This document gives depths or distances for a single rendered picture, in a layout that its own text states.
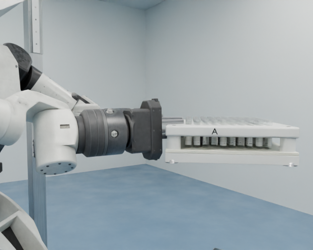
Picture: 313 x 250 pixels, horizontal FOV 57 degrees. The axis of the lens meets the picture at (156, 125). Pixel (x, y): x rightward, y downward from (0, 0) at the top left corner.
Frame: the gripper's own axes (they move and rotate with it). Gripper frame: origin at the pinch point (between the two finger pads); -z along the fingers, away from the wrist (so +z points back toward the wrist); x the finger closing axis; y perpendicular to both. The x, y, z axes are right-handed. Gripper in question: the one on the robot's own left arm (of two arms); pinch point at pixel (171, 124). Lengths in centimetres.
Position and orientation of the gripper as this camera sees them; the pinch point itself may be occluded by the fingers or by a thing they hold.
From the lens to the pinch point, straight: 72.7
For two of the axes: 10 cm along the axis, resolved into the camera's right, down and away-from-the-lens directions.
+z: -9.7, 0.0, 2.5
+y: -2.4, 0.7, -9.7
